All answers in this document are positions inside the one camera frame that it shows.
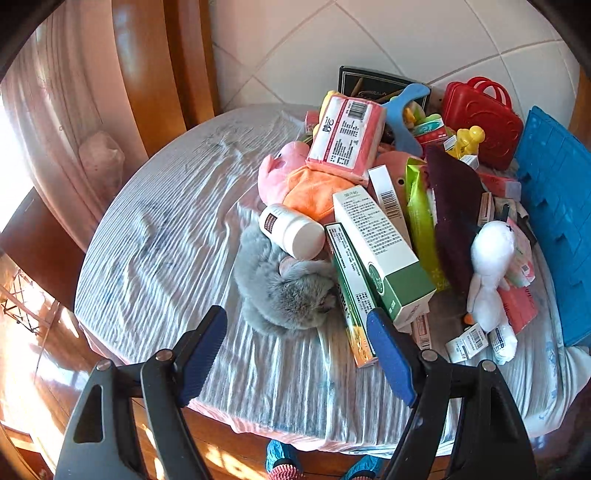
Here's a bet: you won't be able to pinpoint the green and white box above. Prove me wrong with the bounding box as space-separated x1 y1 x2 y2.
332 186 436 328

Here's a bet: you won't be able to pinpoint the white rabbit plush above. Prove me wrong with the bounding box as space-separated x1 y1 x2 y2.
467 220 518 365

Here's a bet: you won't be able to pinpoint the yellow duck snowball tongs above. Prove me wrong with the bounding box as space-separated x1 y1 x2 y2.
444 125 486 160

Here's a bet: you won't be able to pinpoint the pink tissue pack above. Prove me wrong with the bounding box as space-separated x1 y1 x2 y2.
305 91 386 186

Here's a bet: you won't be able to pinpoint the striped white tablecloth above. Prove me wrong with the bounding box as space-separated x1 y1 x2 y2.
73 103 591 460

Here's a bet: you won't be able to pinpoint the green white toothpaste box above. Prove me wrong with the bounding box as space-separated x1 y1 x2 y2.
325 223 378 368

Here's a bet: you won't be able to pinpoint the grey plush toy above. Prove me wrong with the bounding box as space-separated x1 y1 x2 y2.
233 224 339 338

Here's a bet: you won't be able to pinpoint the lime green packet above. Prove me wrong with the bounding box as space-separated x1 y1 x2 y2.
405 157 451 292

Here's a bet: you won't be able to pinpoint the white pill bottle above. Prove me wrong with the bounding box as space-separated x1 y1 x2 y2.
259 204 325 260

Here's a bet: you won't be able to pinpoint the dark maroon pouch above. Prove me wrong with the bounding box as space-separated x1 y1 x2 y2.
425 146 485 297

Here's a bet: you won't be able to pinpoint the narrow white barcode box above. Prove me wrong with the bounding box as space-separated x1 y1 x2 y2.
369 165 412 246

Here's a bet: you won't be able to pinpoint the blue plastic storage crate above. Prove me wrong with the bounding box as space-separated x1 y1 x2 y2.
515 106 591 346

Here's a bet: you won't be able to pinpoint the pink flamingo plush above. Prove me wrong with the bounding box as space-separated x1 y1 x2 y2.
257 141 310 206

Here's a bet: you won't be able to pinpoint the orange cloth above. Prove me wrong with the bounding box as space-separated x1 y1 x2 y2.
283 166 355 224

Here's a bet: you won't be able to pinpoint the blue plastic tongs toy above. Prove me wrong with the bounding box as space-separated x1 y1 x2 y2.
380 82 432 158

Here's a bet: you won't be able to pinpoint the red toy suitcase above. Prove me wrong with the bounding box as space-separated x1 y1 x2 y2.
441 76 524 171

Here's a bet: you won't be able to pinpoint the black and gold box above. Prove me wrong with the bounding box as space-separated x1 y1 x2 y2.
338 66 416 104

